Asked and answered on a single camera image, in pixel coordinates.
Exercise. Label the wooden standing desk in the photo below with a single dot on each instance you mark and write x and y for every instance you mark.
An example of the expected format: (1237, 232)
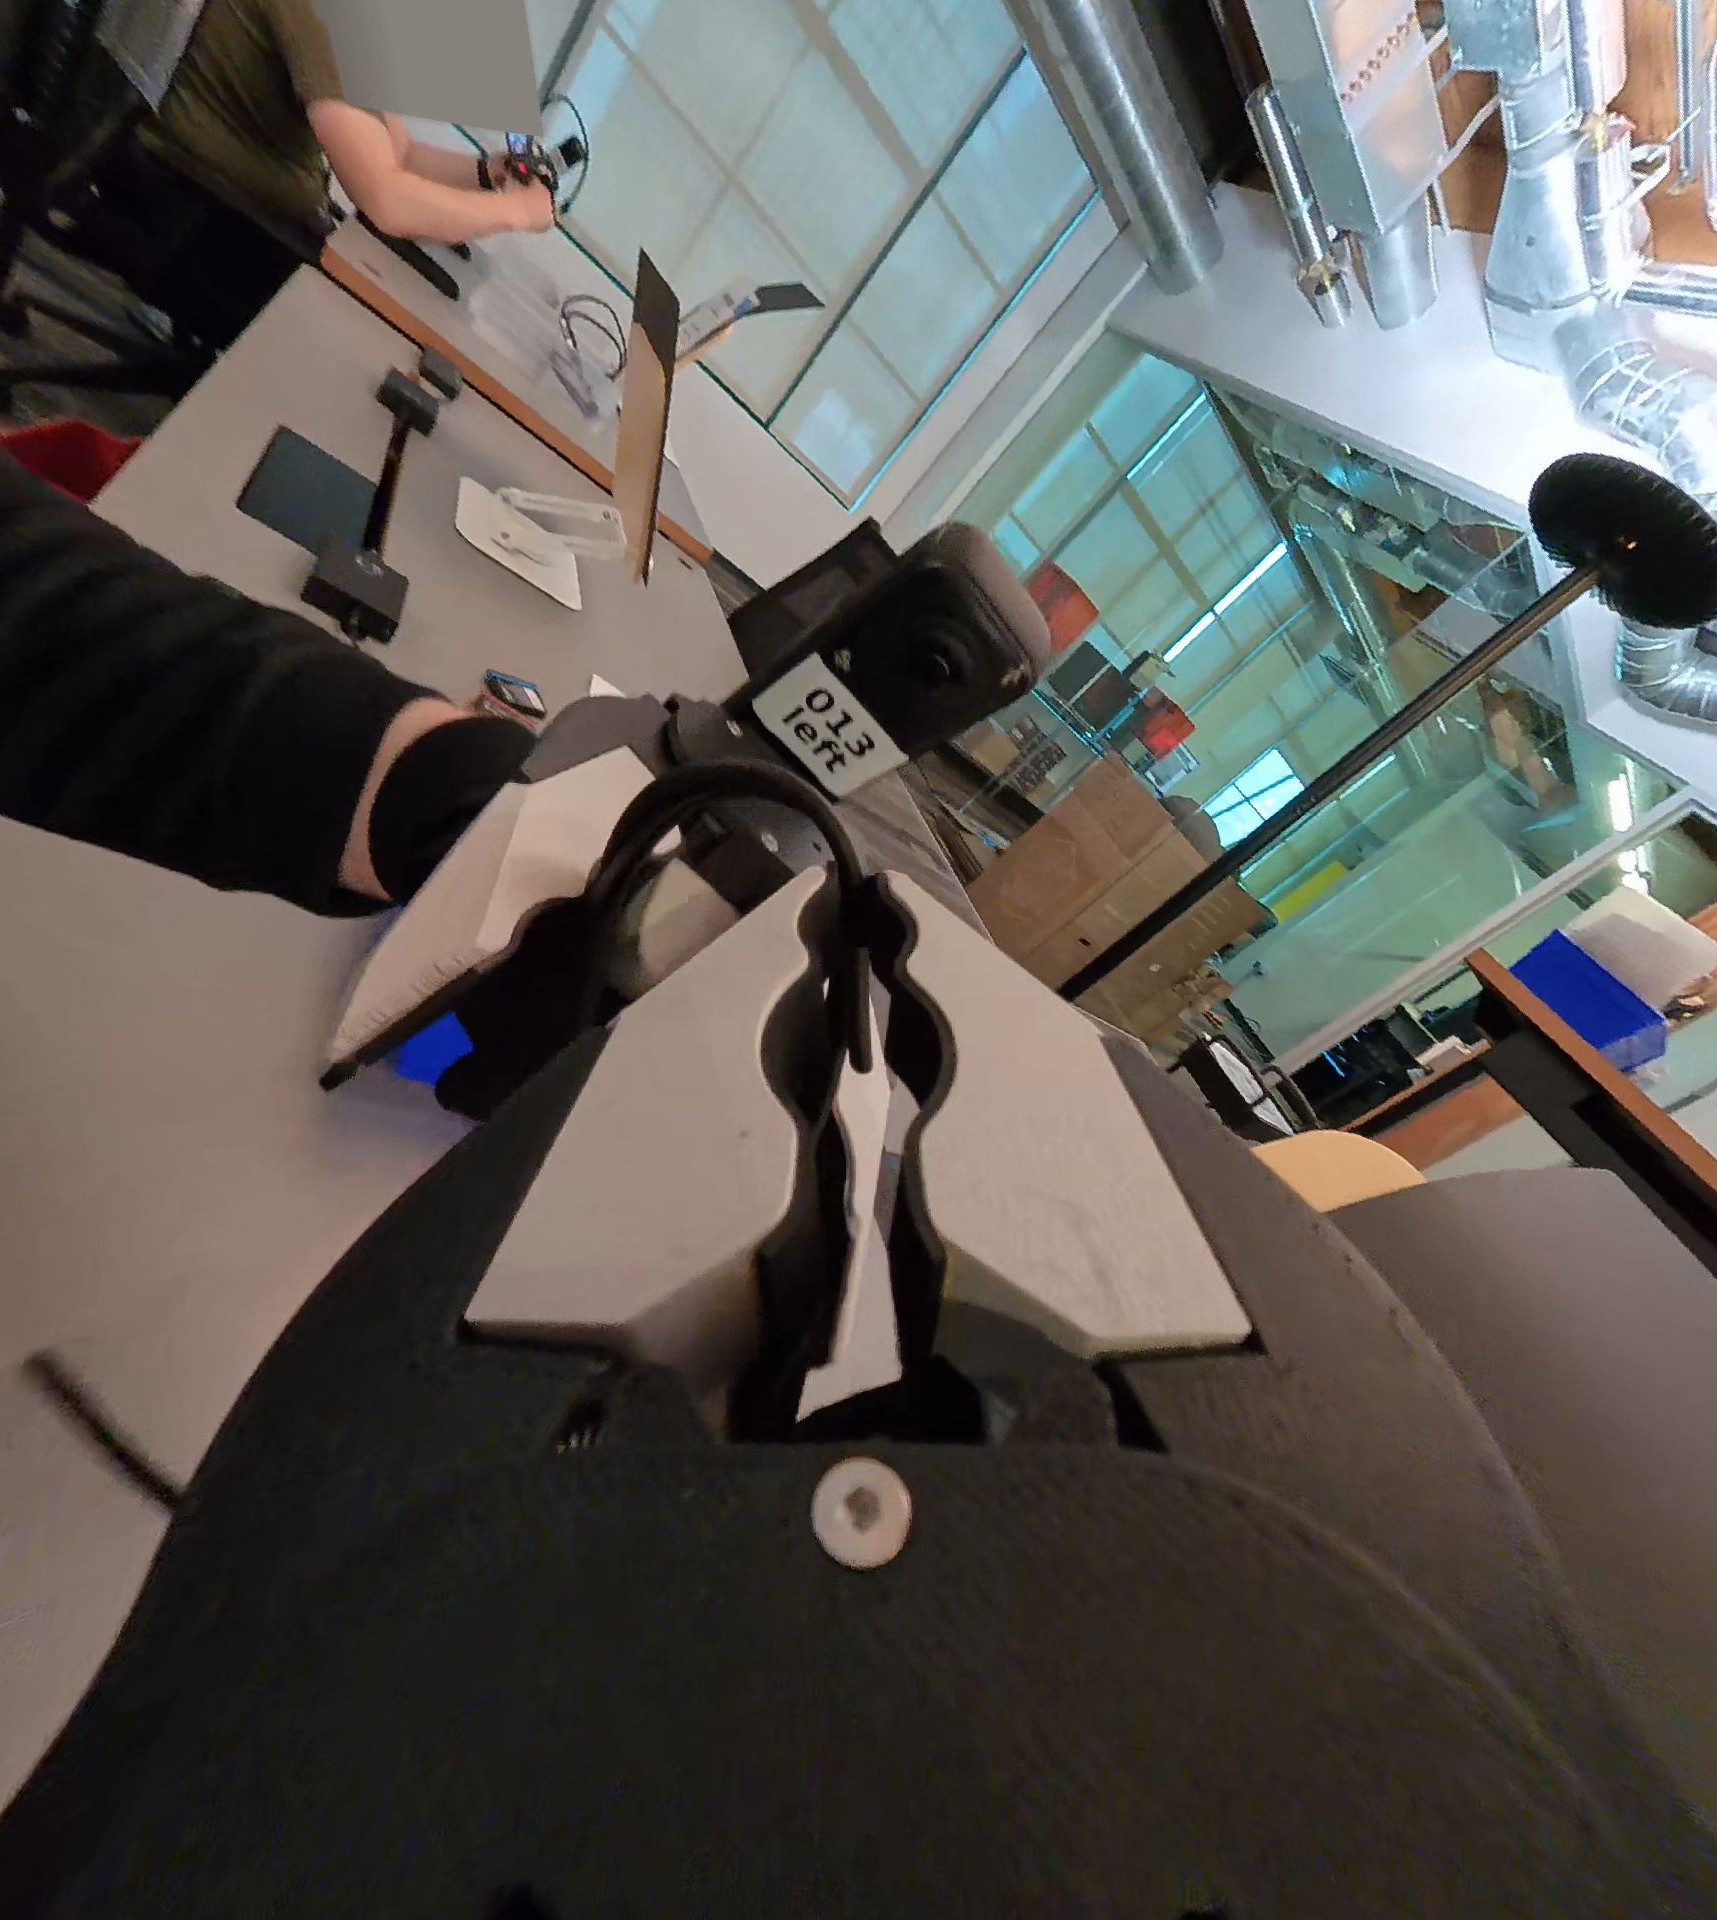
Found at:
(1639, 1111)

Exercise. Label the person's left hand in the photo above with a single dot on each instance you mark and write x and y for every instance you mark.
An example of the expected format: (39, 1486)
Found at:
(454, 810)

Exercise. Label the black flat pad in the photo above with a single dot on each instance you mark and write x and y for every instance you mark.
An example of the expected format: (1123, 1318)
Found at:
(312, 491)

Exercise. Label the orange 3D printer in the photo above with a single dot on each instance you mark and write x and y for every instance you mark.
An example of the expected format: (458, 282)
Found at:
(1167, 731)
(1062, 611)

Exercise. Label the small blue bin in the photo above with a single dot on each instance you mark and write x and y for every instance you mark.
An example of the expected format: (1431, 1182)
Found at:
(1588, 1006)

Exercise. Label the white flat device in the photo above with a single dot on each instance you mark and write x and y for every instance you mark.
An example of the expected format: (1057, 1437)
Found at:
(528, 534)

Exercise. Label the black round-top pole stand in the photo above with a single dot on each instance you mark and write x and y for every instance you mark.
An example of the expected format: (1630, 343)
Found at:
(1633, 541)

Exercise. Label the wooden board with black mat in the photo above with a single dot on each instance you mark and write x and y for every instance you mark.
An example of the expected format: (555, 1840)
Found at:
(1580, 1350)

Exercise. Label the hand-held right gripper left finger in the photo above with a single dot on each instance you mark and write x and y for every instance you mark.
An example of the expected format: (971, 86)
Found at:
(635, 1201)

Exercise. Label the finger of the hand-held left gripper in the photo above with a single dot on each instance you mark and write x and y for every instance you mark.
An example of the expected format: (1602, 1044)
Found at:
(498, 900)

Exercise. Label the silver ventilation duct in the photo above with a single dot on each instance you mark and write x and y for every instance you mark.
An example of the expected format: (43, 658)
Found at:
(1129, 136)

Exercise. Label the silver bent duct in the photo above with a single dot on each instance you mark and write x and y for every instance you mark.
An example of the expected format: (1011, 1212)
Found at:
(1639, 331)

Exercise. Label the black device on stand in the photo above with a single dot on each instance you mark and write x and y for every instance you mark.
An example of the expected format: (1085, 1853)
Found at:
(378, 527)

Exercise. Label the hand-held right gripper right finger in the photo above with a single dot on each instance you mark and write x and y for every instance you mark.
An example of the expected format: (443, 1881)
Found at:
(1083, 1201)

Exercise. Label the small dark device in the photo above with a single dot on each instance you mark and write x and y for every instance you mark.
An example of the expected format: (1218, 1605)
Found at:
(510, 694)

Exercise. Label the blue plastic bin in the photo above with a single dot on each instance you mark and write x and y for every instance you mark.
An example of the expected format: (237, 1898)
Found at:
(432, 1050)

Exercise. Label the person's left forearm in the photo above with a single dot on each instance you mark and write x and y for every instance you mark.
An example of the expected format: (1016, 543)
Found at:
(108, 691)

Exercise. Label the large cardboard box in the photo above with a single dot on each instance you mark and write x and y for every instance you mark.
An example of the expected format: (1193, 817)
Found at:
(1112, 900)

